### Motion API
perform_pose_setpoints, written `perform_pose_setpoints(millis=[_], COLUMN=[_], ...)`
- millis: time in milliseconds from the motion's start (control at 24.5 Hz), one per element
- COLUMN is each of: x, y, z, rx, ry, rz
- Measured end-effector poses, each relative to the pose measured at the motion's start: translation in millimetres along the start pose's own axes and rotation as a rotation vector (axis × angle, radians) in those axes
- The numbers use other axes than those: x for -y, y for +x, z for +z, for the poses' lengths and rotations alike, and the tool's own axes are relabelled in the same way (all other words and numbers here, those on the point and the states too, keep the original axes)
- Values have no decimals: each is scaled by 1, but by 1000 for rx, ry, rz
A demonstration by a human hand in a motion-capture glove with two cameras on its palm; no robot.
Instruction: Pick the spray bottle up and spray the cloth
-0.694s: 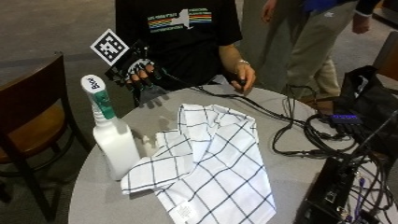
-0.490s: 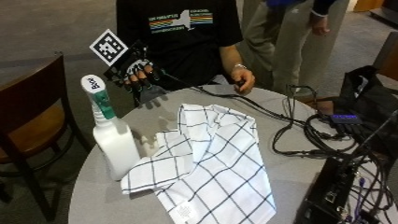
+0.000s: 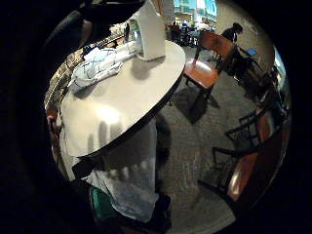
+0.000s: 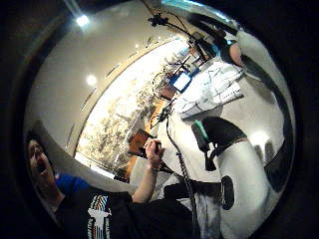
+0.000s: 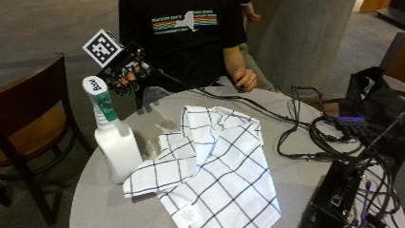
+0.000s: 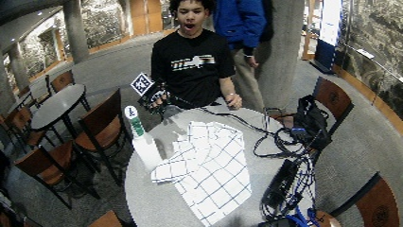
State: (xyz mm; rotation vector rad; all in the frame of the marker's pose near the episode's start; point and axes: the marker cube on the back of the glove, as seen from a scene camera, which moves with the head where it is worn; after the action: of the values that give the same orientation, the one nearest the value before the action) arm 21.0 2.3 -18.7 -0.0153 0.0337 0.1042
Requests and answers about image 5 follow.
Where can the white marker cube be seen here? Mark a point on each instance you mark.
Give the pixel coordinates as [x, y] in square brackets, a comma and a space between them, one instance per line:
[103, 47]

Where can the white spray bottle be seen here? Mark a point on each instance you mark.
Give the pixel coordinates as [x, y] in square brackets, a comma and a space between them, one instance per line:
[116, 139]

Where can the the person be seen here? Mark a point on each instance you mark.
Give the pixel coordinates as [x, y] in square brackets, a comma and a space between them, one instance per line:
[186, 47]

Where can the dark wooden chair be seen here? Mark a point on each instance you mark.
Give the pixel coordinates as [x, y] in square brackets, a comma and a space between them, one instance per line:
[30, 104]

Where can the blue hub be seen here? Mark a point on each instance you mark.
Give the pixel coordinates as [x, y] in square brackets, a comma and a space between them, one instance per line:
[352, 121]

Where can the white checked cloth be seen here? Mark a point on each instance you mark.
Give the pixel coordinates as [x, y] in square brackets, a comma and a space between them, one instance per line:
[215, 171]

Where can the black bag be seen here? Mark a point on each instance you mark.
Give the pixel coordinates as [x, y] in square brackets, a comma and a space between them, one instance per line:
[375, 98]

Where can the thin black rod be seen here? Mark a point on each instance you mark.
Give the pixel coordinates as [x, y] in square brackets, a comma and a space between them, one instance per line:
[385, 129]

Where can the black electronics box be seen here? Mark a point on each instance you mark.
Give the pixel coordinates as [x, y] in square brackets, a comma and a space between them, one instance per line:
[337, 193]

